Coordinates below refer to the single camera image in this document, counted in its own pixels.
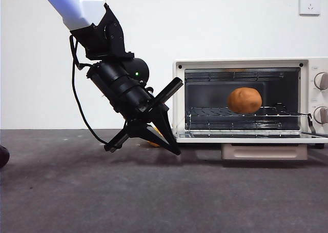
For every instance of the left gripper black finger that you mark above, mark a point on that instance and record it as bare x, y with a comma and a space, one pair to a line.
143, 133
165, 125

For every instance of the brown potato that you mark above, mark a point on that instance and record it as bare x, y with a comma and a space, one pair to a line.
244, 100

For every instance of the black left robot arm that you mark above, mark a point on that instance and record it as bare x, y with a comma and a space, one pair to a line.
112, 43

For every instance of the white Toshiba toaster oven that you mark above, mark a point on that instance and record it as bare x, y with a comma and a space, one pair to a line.
179, 102

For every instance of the beige round oven knob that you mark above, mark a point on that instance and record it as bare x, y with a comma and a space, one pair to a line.
320, 115
320, 81

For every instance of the dark purple eggplant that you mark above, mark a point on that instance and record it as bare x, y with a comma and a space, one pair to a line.
3, 157

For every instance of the white wall power socket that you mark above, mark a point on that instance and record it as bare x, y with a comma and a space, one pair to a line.
309, 4

